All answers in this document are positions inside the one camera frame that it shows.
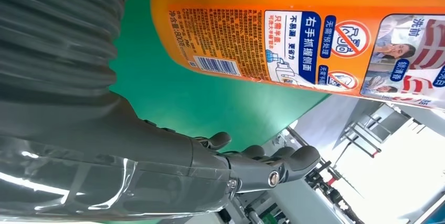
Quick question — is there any green table mat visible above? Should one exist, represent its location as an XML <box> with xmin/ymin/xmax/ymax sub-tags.
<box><xmin>108</xmin><ymin>0</ymin><xmax>331</xmax><ymax>154</ymax></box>

